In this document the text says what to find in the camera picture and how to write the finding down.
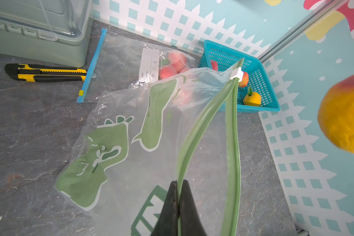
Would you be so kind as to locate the translucent green storage box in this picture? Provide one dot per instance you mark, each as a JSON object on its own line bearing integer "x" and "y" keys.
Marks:
{"x": 48, "y": 31}

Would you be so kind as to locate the red orange peach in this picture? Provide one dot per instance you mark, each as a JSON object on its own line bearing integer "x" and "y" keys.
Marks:
{"x": 245, "y": 79}

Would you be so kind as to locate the clear blue zip-top bag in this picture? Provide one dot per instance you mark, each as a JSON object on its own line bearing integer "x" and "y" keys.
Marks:
{"x": 120, "y": 63}

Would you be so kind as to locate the large pink peach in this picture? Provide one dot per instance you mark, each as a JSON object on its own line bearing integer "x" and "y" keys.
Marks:
{"x": 185, "y": 70}

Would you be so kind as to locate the yellow black utility knife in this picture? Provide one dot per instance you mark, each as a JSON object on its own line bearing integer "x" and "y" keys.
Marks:
{"x": 44, "y": 74}

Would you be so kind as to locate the teal plastic basket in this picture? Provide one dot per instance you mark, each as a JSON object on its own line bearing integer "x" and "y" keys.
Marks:
{"x": 258, "y": 78}

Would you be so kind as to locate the pink peach front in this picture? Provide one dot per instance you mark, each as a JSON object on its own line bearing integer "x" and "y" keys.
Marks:
{"x": 214, "y": 65}

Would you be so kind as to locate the yellow peach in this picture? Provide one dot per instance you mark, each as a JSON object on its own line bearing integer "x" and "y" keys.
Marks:
{"x": 252, "y": 98}
{"x": 336, "y": 115}

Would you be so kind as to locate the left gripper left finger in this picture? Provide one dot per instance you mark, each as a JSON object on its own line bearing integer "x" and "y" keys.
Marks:
{"x": 167, "y": 224}

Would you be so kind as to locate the green zipper bag with coasters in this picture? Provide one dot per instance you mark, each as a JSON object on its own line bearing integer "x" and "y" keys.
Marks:
{"x": 137, "y": 141}

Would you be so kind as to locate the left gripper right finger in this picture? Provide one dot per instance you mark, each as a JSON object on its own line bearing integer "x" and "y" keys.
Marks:
{"x": 189, "y": 218}

